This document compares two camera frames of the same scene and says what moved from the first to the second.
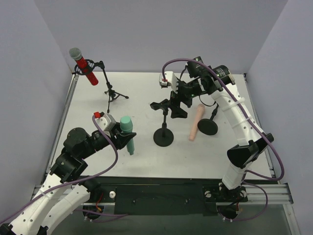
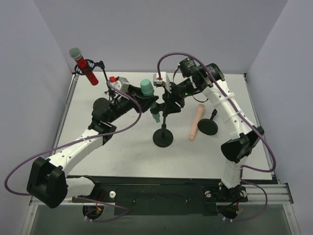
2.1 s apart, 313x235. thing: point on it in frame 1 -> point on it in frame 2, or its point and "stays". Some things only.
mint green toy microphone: x=126 y=124 -> x=147 y=89
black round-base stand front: x=209 y=126 stays
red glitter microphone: x=76 y=54 stays
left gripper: x=118 y=138 -> x=143 y=100
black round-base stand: x=163 y=137 stays
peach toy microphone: x=200 y=109 stays
